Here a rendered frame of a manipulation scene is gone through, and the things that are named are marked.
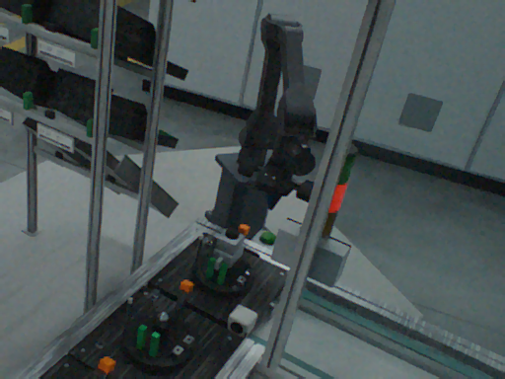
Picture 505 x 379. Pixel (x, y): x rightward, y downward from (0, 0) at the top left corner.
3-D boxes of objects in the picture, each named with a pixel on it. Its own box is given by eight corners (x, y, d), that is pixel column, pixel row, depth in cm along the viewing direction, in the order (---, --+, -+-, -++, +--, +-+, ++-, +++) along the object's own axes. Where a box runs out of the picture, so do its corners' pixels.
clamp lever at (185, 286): (173, 314, 115) (185, 278, 114) (181, 318, 115) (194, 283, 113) (165, 318, 112) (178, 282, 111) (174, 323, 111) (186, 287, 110)
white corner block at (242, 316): (235, 317, 124) (239, 303, 122) (254, 327, 122) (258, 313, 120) (224, 330, 120) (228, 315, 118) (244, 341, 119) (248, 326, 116)
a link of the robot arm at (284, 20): (262, 11, 139) (270, 15, 134) (292, 14, 141) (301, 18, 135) (242, 139, 153) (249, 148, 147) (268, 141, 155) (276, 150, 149)
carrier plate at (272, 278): (201, 238, 146) (203, 231, 145) (291, 279, 137) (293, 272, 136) (146, 287, 128) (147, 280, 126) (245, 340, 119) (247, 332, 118)
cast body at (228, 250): (225, 247, 131) (230, 221, 128) (242, 255, 130) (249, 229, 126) (206, 265, 125) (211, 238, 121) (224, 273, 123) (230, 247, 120)
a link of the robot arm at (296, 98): (259, 23, 140) (274, -4, 130) (292, 26, 142) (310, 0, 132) (266, 137, 133) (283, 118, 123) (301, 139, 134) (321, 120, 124)
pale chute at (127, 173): (131, 194, 151) (141, 181, 151) (169, 218, 144) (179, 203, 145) (72, 146, 126) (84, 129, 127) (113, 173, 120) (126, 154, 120)
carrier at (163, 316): (142, 291, 126) (148, 245, 120) (241, 344, 118) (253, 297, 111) (66, 359, 108) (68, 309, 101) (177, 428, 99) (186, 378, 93)
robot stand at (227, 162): (248, 209, 177) (261, 150, 166) (271, 238, 166) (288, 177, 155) (203, 215, 171) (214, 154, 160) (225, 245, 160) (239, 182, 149)
